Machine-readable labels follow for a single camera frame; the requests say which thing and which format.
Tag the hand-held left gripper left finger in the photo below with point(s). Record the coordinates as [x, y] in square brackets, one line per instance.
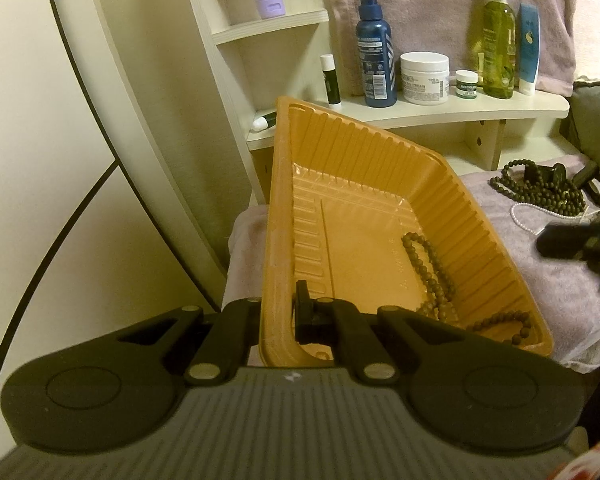
[232, 332]

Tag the light blue tube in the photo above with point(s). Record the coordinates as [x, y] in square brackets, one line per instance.
[528, 45]

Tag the lavender towel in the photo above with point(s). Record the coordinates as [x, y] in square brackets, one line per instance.
[545, 300]

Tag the blue spray bottle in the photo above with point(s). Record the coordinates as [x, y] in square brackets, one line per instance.
[376, 55]

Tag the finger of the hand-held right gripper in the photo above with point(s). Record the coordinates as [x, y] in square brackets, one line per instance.
[572, 245]

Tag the hanging pink towel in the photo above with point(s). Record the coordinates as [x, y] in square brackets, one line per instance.
[430, 10]

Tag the small white cream jar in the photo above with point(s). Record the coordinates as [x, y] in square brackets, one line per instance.
[466, 86]

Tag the black oblong object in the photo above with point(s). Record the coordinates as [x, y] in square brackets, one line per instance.
[587, 177]

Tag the white round black-rimmed board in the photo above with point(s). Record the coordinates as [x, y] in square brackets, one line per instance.
[55, 110]

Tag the upright lip balm stick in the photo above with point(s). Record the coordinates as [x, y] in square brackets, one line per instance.
[330, 82]

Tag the orange plastic tray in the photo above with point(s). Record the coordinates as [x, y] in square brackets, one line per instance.
[360, 230]

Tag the lying lip balm stick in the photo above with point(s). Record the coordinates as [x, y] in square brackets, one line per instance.
[264, 121]

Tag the olive cushion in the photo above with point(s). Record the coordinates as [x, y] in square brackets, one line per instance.
[597, 120]

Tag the green spray bottle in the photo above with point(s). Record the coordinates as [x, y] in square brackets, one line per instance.
[498, 45]

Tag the light wooden corner shelf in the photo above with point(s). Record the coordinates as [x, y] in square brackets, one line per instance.
[380, 112]

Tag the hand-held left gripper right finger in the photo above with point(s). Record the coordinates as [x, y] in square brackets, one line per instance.
[304, 312]

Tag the large white cream jar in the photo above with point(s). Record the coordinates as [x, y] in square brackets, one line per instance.
[424, 80]

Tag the red and white packet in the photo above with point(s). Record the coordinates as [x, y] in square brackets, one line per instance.
[597, 465]

